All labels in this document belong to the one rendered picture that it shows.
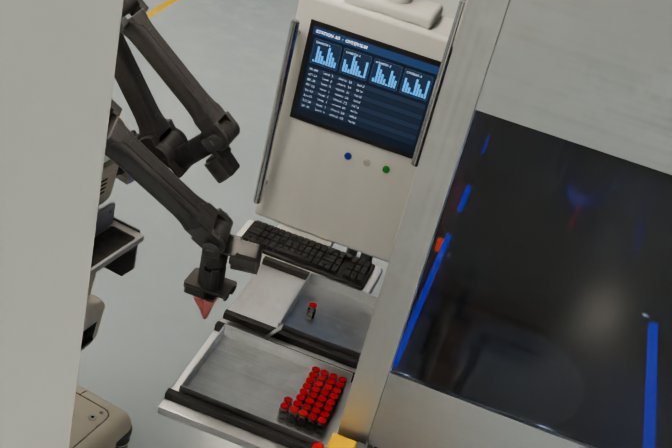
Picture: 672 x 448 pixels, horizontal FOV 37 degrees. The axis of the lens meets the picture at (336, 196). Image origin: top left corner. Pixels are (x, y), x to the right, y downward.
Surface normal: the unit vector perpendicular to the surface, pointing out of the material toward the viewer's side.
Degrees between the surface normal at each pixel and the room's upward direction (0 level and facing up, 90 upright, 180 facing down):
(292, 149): 90
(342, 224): 90
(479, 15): 90
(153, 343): 0
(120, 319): 0
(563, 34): 90
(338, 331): 0
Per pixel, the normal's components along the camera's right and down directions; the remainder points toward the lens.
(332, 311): 0.22, -0.84
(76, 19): 0.93, 0.33
